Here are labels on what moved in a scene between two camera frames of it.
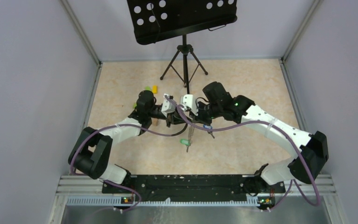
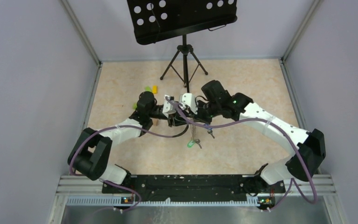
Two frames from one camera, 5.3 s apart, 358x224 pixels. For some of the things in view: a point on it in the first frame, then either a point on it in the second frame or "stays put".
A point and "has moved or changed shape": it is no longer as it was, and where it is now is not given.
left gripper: (175, 118) stays put
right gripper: (200, 105) stays put
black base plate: (234, 185) stays put
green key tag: (185, 142) has moved or changed shape
